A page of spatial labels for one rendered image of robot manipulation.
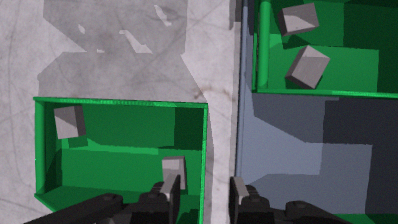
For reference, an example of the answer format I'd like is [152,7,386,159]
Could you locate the green bin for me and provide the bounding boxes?
[252,0,398,100]
[333,214,398,224]
[33,97,208,224]

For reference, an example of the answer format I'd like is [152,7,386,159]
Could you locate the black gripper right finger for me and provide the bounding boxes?
[228,177,353,224]

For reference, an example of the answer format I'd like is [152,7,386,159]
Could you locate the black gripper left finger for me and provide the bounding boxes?
[23,174,181,224]

